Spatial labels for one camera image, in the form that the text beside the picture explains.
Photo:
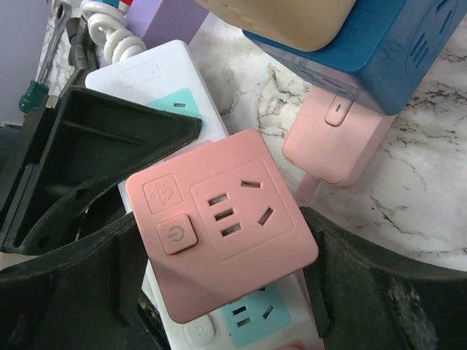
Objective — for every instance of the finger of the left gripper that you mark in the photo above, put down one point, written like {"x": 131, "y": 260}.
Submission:
{"x": 68, "y": 155}

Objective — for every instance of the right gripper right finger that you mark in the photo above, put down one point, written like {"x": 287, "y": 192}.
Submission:
{"x": 364, "y": 296}

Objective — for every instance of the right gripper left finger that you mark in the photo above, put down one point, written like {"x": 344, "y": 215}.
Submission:
{"x": 84, "y": 295}

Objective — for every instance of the white power strip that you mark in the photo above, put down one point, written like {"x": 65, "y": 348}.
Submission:
{"x": 275, "y": 317}

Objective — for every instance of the pink cube socket adapter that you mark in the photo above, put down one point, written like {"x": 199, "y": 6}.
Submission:
{"x": 218, "y": 222}

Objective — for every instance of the dark blue cube socket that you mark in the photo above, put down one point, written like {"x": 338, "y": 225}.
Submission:
{"x": 381, "y": 54}

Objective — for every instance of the purple usb power strip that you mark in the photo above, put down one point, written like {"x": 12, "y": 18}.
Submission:
{"x": 157, "y": 22}

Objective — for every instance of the pink flat adapter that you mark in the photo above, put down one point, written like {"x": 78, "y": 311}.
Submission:
{"x": 332, "y": 140}

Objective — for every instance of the beige cube adapter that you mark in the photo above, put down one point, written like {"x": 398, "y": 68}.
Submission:
{"x": 306, "y": 25}

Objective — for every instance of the ratchet wrench green handle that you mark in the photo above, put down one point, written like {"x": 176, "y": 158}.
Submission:
{"x": 38, "y": 88}

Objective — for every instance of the dark metal t-handle key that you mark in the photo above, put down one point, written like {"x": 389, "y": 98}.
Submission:
{"x": 82, "y": 54}

